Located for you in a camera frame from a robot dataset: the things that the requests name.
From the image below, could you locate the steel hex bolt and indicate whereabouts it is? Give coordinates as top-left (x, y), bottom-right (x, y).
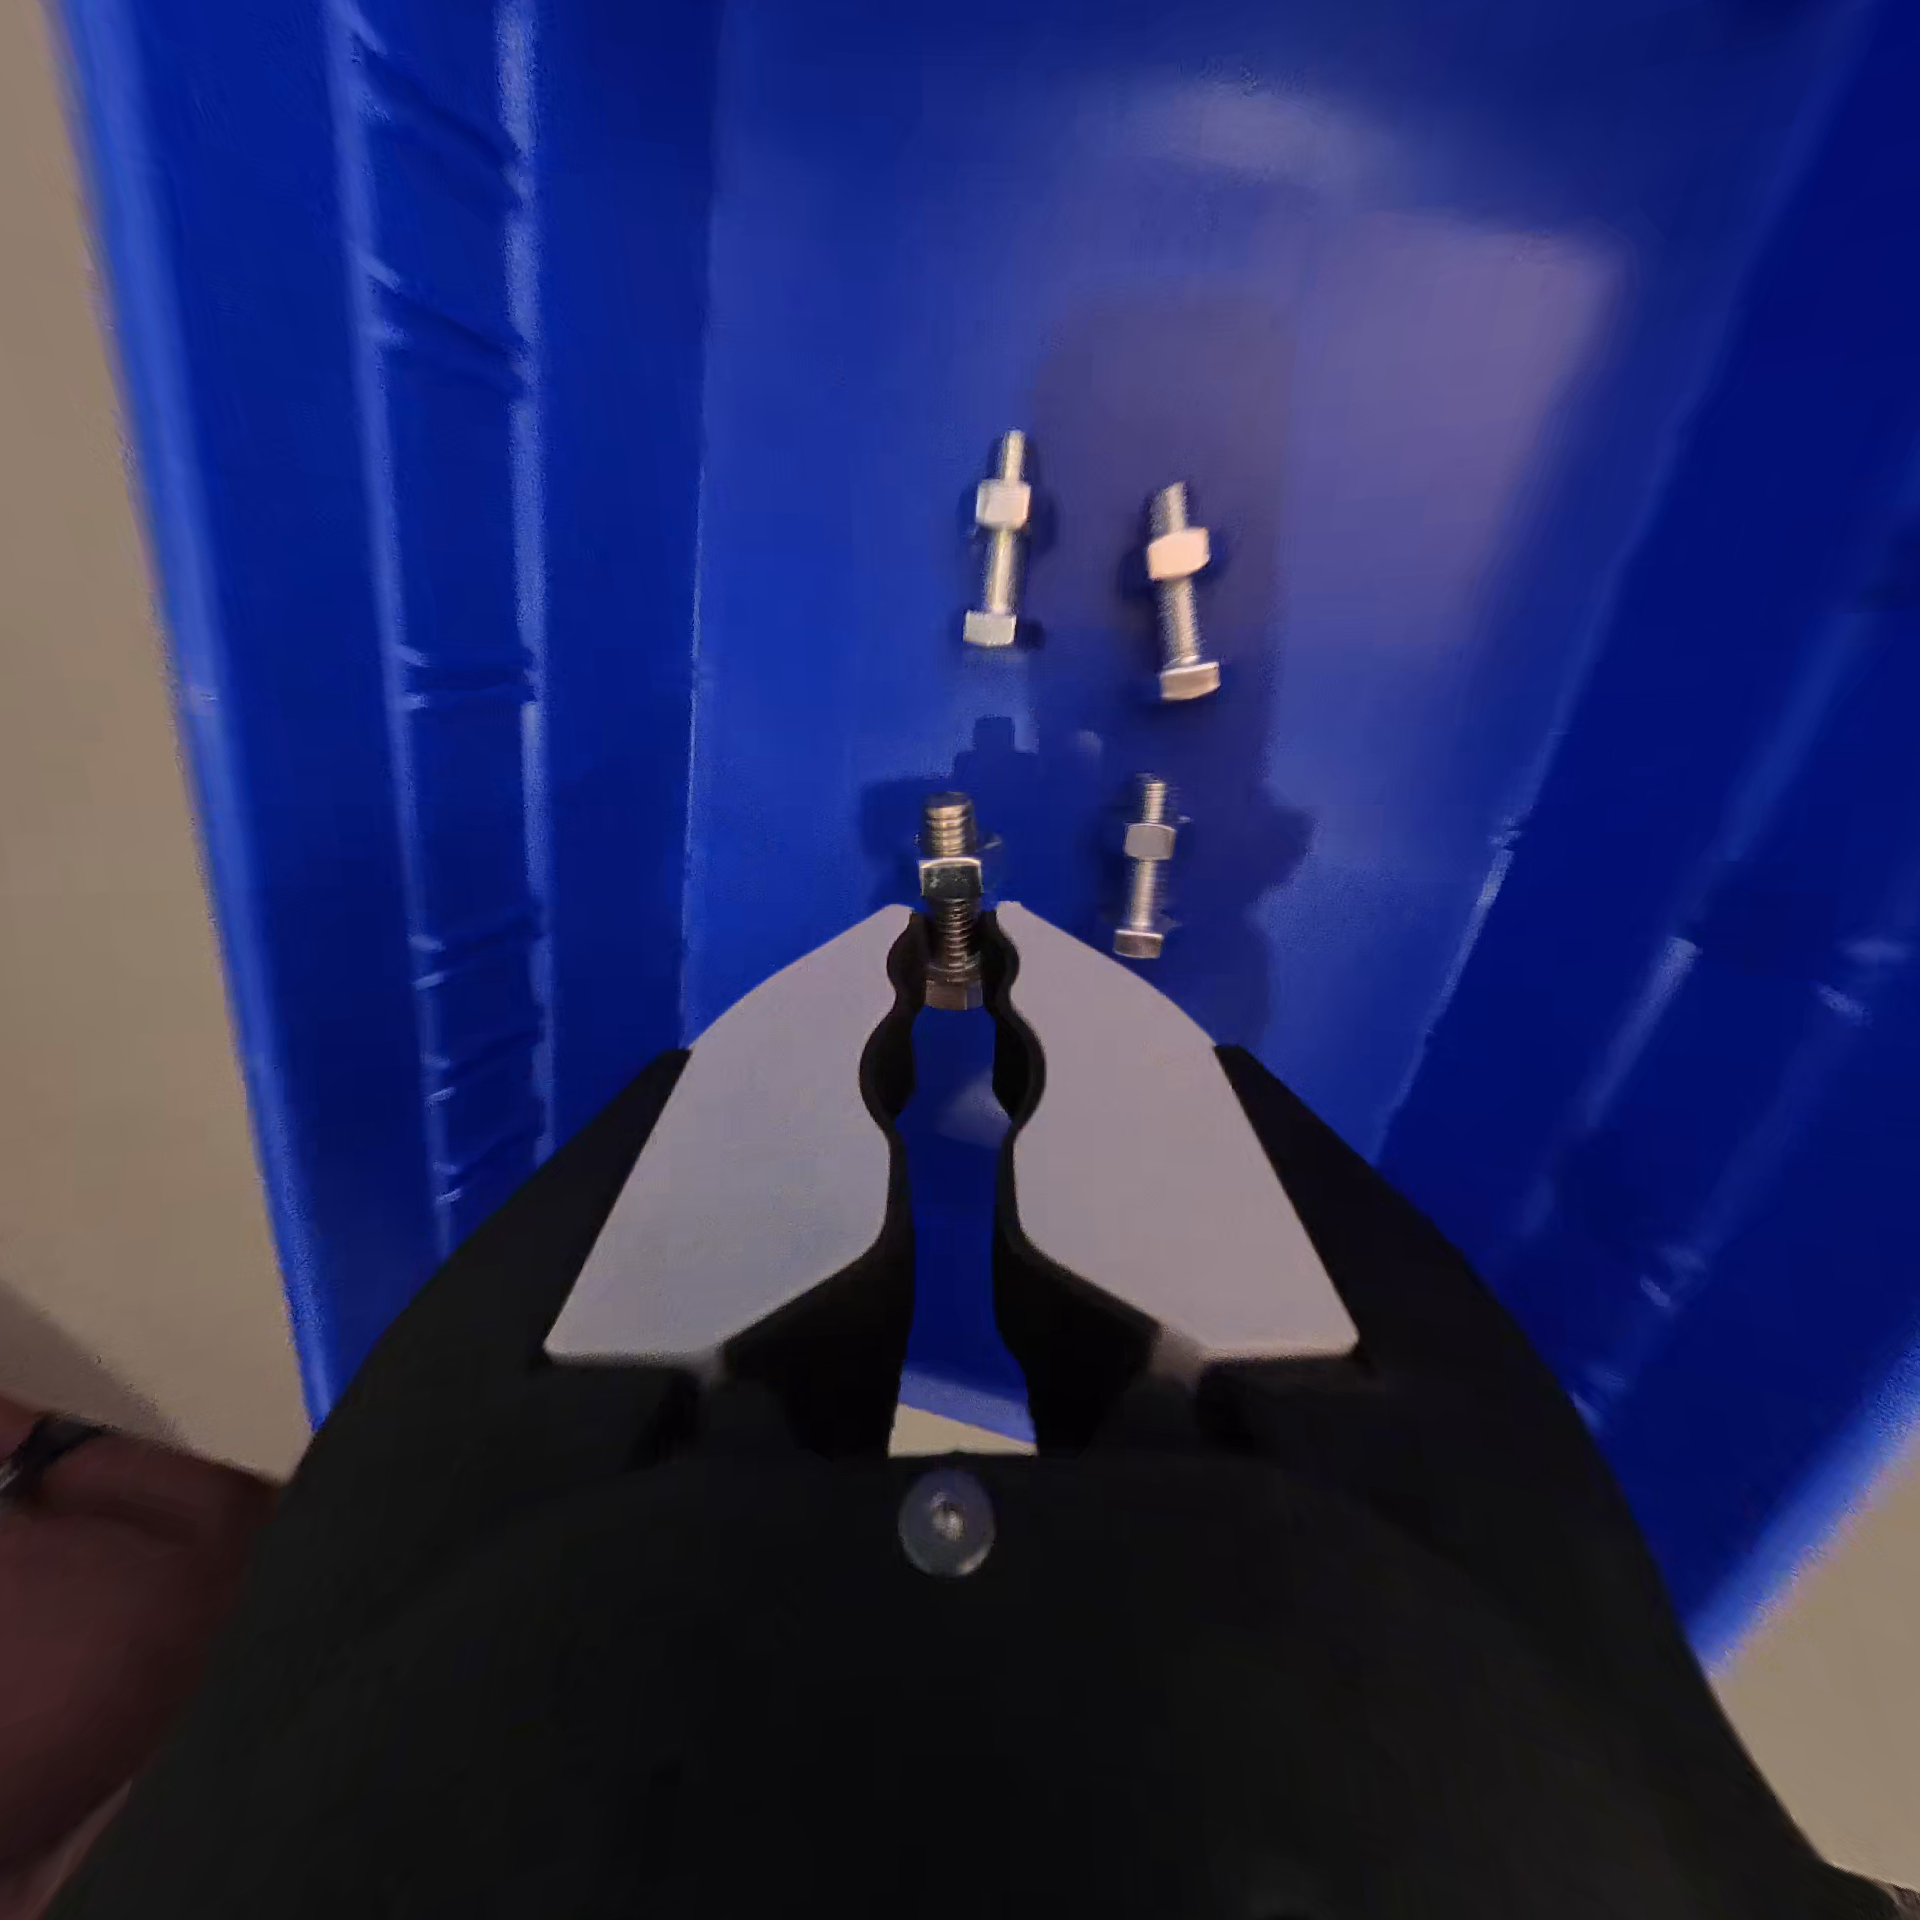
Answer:
top-left (1142, 481), bottom-right (1226, 705)
top-left (914, 792), bottom-right (998, 1010)
top-left (1112, 772), bottom-right (1186, 963)
top-left (960, 431), bottom-right (1037, 649)

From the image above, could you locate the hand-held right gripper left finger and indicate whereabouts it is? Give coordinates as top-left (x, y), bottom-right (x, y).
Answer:
top-left (545, 903), bottom-right (922, 1450)

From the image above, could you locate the blue plastic bin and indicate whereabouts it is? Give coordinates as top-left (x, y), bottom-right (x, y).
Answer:
top-left (52, 0), bottom-right (1920, 1667)

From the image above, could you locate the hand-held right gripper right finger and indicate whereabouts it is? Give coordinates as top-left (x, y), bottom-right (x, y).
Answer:
top-left (989, 900), bottom-right (1362, 1450)

